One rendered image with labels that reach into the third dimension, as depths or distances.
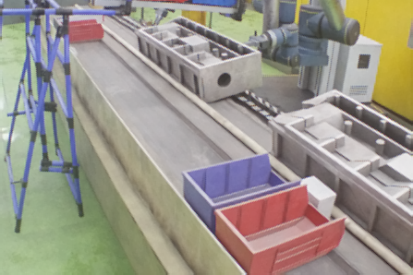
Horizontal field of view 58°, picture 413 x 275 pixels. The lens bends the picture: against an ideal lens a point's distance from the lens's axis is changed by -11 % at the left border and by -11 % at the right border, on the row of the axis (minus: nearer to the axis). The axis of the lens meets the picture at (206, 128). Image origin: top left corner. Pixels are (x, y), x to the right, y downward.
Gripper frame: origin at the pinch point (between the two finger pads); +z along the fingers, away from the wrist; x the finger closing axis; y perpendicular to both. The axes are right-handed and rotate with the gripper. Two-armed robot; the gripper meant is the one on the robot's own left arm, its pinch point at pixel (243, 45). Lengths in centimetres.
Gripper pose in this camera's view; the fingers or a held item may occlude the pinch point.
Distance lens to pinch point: 236.7
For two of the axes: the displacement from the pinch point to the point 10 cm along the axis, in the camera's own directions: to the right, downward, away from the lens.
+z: -8.8, 3.1, -3.7
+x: 4.7, 4.2, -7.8
